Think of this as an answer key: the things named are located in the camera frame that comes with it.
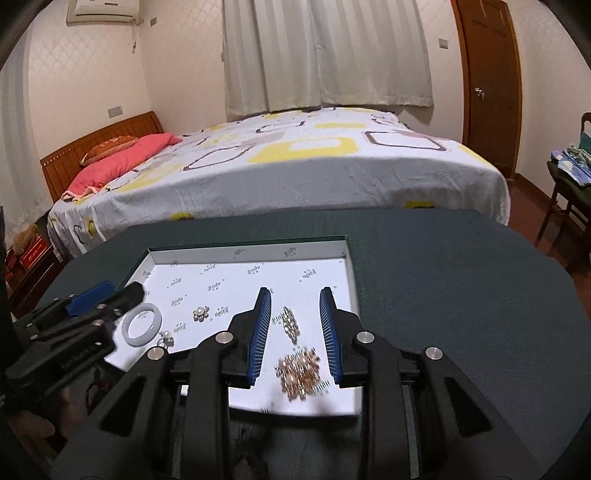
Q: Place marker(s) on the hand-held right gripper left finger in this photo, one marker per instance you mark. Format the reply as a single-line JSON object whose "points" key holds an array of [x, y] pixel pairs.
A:
{"points": [[258, 337]]}

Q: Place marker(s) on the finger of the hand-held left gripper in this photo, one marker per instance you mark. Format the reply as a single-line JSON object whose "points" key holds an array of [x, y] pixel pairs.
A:
{"points": [[129, 295], [92, 297]]}

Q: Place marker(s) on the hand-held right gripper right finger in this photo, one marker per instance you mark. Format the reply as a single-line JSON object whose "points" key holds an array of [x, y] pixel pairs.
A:
{"points": [[330, 337]]}

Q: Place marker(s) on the white jade bangle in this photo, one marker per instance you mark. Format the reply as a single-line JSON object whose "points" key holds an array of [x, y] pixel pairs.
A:
{"points": [[125, 330]]}

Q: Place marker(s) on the pearl flower brooch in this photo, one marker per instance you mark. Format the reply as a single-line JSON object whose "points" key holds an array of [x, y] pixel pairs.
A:
{"points": [[201, 313]]}

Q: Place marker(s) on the shallow printed paper-lined tray box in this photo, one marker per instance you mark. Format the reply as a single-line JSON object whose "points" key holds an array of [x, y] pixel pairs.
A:
{"points": [[221, 277]]}

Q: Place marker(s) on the dark wooden nightstand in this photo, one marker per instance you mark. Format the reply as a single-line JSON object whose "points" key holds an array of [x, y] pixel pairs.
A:
{"points": [[32, 286]]}

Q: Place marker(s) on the red gift box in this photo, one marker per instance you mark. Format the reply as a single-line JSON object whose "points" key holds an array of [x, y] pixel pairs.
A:
{"points": [[37, 253]]}

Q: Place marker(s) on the brown teddy bear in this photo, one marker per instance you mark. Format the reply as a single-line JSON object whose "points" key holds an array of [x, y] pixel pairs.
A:
{"points": [[25, 240]]}

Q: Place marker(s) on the pink quilted pillow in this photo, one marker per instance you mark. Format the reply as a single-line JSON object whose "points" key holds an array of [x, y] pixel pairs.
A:
{"points": [[120, 164]]}

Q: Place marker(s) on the wooden headboard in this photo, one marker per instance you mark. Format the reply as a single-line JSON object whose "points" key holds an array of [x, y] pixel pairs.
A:
{"points": [[69, 157]]}

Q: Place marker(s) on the orange cushion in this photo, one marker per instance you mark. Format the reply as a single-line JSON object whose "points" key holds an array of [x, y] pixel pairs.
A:
{"points": [[108, 150]]}

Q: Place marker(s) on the bed with patterned sheet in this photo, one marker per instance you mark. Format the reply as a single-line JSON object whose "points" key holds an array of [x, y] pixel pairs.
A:
{"points": [[300, 175]]}

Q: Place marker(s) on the wooden chair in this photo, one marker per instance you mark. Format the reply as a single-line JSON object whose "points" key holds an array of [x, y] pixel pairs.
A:
{"points": [[561, 217]]}

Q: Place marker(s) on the white air conditioner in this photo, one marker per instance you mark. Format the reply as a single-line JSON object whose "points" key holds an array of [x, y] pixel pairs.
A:
{"points": [[101, 11]]}

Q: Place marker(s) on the white window curtain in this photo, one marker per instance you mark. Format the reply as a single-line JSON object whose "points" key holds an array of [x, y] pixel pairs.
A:
{"points": [[323, 50]]}

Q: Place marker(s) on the pile of clothes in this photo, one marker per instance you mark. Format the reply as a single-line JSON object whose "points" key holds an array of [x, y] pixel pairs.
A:
{"points": [[572, 170]]}

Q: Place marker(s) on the brown wooden door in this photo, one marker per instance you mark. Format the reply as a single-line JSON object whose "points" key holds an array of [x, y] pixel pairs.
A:
{"points": [[491, 83]]}

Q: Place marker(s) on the sheer white wall curtain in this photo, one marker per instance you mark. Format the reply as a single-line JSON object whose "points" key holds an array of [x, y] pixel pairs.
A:
{"points": [[23, 147]]}

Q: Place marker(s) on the wall panel above headboard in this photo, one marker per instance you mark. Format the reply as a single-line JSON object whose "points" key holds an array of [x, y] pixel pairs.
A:
{"points": [[115, 110]]}

